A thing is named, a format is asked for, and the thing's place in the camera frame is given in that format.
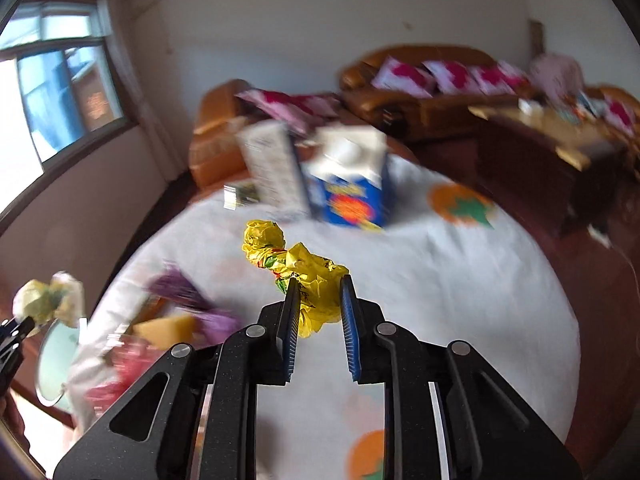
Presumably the window with brown frame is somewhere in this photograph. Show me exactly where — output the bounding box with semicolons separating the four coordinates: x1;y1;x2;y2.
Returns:
1;0;135;226

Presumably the white orange printed tablecloth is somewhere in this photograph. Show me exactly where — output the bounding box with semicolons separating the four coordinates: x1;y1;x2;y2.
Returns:
68;156;580;479

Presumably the pink floral pillow chaise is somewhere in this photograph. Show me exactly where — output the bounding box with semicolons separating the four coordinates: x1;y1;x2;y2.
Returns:
235;88;341;136

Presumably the purple foil wrapper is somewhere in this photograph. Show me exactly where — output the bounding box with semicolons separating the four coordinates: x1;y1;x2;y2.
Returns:
146;264;241;344

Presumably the pink floral cushion right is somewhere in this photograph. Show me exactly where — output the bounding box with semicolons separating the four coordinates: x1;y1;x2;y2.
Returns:
469;61;529;96

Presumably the yellow sponge piece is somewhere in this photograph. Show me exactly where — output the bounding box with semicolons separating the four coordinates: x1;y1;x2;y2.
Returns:
134;314;198;350

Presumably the white power strip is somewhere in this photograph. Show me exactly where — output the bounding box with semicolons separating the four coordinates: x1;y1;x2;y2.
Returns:
587;224;612;249

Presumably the pink plastic bag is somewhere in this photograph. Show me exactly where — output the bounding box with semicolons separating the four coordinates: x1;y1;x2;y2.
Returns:
82;335;165;417

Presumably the beige right curtain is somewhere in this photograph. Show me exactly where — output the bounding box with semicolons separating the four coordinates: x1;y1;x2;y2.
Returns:
98;0;186;182

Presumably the tall white blue carton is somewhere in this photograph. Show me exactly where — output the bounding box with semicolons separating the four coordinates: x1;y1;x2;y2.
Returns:
236;119;311;221

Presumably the pink covered chair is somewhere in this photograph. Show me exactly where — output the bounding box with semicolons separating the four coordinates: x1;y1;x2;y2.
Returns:
529;53;585;103

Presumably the wooden coffee table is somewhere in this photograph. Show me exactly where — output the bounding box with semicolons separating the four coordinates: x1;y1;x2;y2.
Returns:
469;106;626;237

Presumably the brown leather back sofa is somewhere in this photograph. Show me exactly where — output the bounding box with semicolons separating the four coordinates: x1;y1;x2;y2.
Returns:
338;44;538;142

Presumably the pink floral cushion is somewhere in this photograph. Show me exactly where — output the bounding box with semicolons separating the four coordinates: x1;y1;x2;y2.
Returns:
371;56;436;99
469;61;529;96
423;61;482;96

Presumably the pink floral cushion left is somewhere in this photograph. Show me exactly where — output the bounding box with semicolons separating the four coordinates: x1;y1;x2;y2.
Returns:
371;56;436;99

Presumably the blue Look milk carton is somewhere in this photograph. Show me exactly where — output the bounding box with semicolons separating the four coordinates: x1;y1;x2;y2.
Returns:
307;125;394;230

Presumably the white plastic wrapper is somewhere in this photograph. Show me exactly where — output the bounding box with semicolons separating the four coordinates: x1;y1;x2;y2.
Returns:
12;271;86;330

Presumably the pink floral cushion middle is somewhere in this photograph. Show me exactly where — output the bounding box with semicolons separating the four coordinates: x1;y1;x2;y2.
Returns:
423;61;482;96

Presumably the dark seaweed snack pack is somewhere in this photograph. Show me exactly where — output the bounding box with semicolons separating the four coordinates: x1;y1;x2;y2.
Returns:
222;181;260;210

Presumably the yellow wrapper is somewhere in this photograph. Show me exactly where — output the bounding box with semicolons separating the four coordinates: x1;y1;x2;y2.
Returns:
242;220;349;338

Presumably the brown leather chaise sofa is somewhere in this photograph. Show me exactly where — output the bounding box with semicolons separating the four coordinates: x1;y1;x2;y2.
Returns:
188;78;352;196

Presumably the brown armchair with cushion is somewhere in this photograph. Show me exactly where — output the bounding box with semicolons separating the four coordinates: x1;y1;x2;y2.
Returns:
575;84;639;148

